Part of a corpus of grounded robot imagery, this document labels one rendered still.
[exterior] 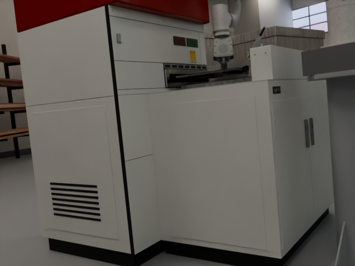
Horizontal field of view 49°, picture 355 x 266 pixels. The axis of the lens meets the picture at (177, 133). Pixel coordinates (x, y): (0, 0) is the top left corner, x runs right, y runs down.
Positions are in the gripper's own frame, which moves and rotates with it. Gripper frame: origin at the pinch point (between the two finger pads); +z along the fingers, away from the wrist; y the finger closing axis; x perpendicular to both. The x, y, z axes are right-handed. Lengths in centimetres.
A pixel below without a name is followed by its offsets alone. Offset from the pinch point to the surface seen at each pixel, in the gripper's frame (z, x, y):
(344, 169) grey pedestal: 49, -51, 37
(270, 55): 0.1, -42.6, 12.9
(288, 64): 3.2, -26.9, 24.9
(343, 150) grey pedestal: 41, -51, 37
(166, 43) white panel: -16.0, 5.6, -28.7
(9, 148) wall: 76, 580, -359
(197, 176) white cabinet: 50, -26, -20
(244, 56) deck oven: -47, 415, 95
